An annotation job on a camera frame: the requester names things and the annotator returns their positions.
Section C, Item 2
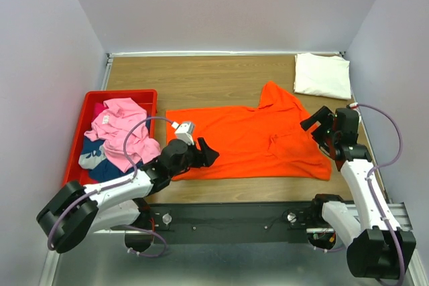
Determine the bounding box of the magenta t shirt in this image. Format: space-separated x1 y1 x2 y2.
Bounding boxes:
92 102 108 123

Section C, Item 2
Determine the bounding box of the folded white t shirt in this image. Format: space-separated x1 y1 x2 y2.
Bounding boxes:
294 53 351 100

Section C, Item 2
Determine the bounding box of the red plastic bin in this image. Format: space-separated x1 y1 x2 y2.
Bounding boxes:
62 89 158 185

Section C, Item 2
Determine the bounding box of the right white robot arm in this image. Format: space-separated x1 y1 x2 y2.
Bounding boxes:
300 103 416 285

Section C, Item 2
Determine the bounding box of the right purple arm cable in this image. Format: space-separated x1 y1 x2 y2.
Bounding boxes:
348 103 405 286

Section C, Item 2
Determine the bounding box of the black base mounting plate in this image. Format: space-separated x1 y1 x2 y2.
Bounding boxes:
131 202 333 244

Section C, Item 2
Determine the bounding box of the navy blue printed t shirt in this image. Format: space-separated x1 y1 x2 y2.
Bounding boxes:
78 137 133 183

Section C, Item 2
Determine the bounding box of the orange t shirt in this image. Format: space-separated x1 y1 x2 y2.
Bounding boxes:
166 82 332 181

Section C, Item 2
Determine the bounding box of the aluminium frame rail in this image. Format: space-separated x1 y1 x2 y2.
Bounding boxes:
93 202 412 233

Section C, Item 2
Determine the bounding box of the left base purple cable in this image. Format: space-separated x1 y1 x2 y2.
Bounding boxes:
126 225 168 259

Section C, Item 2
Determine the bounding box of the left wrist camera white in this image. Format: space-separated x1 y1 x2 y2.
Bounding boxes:
174 121 195 145

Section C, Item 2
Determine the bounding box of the pink t shirt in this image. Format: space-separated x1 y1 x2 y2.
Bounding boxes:
84 98 161 172

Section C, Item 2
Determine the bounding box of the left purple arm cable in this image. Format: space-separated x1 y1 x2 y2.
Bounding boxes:
46 117 180 252

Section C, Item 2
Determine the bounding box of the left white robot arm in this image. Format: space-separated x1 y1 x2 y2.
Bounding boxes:
36 137 220 253

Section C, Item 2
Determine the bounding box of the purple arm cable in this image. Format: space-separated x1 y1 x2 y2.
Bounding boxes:
348 103 405 286
46 117 180 252

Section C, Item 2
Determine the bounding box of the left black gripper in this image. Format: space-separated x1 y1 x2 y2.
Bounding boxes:
169 138 219 178

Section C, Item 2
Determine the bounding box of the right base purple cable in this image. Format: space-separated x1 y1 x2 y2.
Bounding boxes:
313 244 346 254

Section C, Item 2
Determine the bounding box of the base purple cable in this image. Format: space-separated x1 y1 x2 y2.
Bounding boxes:
126 225 168 259
313 244 346 254

